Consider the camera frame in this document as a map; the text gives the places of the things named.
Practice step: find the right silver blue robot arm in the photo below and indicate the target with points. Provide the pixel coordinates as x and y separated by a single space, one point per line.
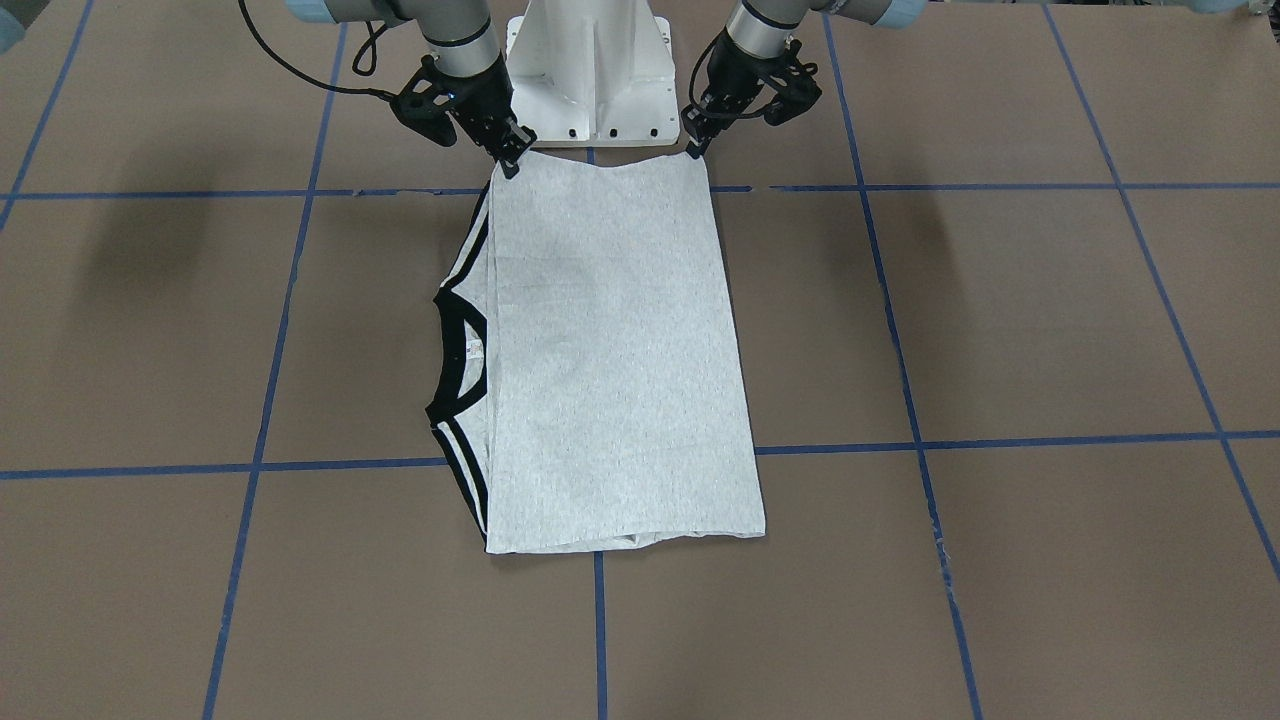
460 34

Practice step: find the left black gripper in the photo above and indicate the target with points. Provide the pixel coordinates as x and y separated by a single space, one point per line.
736 76

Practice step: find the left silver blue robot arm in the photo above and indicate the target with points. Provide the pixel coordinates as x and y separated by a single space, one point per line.
760 27

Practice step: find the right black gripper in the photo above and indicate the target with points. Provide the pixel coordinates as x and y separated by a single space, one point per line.
484 103

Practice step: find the grey cartoon print t-shirt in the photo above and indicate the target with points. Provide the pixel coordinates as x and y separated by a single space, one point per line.
591 394

